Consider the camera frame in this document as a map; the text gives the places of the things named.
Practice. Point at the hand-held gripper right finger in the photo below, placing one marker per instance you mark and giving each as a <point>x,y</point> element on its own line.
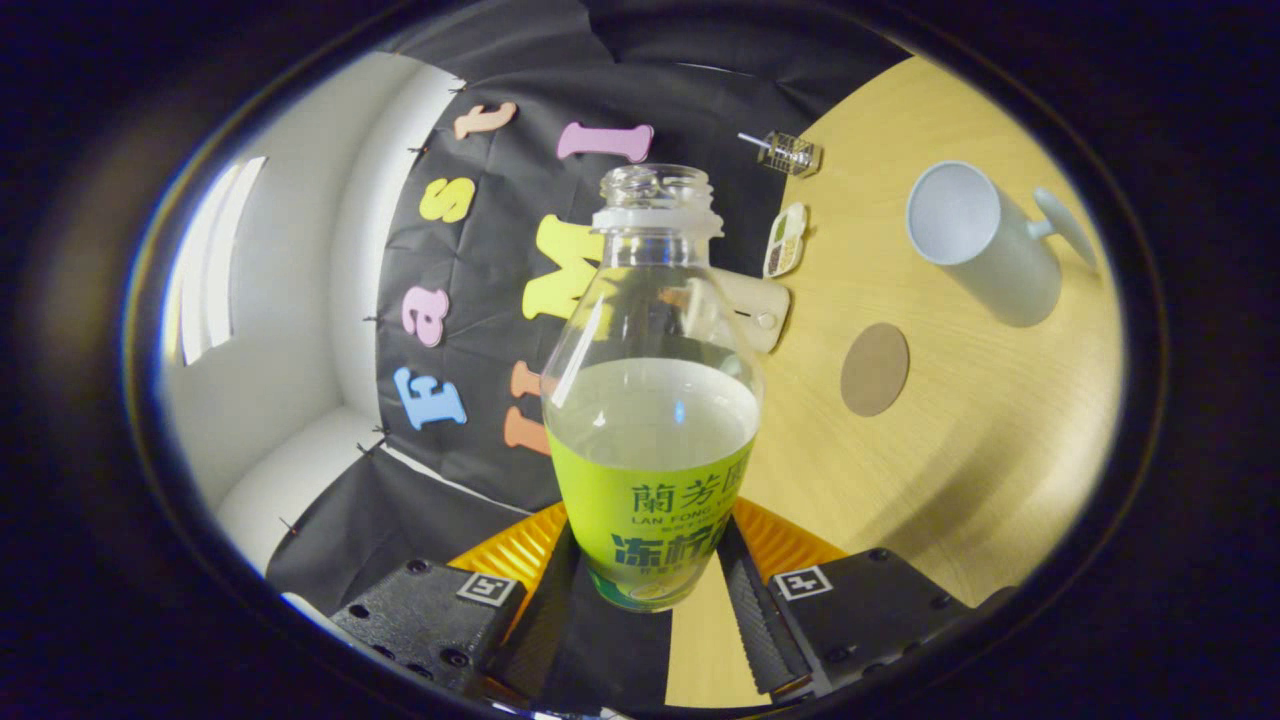
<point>760,625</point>

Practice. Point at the white divided tray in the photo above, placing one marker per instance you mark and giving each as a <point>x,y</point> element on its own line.
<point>786,240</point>

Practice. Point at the green label juice bottle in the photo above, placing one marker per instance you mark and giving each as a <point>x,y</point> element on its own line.
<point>650,500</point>

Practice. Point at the cream toaster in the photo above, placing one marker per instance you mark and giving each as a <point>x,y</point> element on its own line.
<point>768,310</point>

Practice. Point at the pale blue cup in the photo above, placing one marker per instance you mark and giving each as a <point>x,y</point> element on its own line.
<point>1000,260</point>

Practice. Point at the round brown coaster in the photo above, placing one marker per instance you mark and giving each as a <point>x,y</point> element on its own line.
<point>875,370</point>

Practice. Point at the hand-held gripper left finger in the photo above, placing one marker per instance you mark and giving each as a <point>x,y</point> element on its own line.
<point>535,630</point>

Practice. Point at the white straw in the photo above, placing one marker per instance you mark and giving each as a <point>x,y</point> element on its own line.
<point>752,140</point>

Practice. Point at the wooden table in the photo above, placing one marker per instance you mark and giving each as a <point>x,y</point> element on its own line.
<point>960,450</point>

